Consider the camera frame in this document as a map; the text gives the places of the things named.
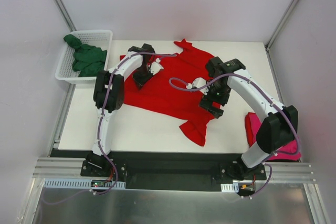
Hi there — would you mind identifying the red t shirt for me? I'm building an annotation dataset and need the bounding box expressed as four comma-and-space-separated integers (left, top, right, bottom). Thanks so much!
124, 39, 214, 147

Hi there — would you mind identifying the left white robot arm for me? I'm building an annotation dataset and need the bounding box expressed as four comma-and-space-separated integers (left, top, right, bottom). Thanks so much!
92, 44, 155, 156

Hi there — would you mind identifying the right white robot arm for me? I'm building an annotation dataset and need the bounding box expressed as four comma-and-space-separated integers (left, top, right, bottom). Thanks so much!
192, 57, 298, 180

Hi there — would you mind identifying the green t shirt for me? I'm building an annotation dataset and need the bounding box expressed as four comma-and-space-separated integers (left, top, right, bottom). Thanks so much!
64, 34, 107, 78

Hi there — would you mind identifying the white plastic basket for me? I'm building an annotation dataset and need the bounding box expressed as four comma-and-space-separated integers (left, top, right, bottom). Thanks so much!
55, 30, 113, 84

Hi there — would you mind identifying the pink folded t shirt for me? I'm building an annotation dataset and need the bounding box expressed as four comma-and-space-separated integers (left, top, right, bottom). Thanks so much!
244, 112, 302, 162

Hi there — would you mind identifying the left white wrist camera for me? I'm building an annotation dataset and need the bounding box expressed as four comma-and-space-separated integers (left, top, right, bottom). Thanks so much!
149, 59, 164, 76

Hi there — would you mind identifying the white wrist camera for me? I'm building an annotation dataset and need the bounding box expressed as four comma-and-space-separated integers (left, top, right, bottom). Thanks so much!
149, 59, 164, 76
186, 77, 208, 92

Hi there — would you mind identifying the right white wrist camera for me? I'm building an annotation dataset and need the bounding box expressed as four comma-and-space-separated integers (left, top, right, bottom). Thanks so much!
186, 77, 208, 92

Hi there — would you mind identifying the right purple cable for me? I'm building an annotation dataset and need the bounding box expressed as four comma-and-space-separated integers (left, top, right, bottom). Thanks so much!
169, 73, 302, 204

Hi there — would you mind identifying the right white cable duct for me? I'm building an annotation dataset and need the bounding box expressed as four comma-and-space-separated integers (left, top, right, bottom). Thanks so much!
220, 183, 239, 193

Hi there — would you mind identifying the white cable duct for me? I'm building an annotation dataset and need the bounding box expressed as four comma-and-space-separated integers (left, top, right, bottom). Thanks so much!
44, 178, 114, 190
220, 183, 239, 193

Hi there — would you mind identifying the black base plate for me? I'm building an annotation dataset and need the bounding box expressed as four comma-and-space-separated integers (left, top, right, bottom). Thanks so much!
51, 150, 271, 195

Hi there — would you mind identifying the aluminium frame rail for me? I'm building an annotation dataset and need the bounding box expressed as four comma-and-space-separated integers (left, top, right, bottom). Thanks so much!
33, 157, 318, 184

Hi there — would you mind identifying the left white cable duct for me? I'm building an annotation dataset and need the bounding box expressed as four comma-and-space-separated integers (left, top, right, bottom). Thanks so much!
44, 178, 114, 190

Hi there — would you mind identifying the left aluminium corner post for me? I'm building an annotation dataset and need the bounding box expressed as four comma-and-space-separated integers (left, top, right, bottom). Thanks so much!
39, 0, 77, 33

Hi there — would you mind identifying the aluminium corner post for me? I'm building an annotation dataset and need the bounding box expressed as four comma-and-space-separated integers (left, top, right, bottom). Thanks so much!
265, 0, 301, 52
39, 0, 77, 33

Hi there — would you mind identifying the right aluminium corner post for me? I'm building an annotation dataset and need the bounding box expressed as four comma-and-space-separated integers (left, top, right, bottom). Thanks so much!
265, 0, 301, 52

